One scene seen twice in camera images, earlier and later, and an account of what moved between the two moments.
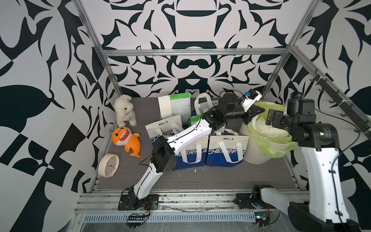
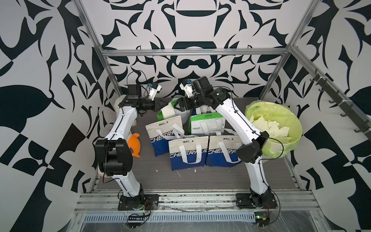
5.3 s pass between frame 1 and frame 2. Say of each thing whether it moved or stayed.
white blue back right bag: stayed
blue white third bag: stayed
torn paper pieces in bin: stayed
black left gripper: moved
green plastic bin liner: stayed
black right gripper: moved
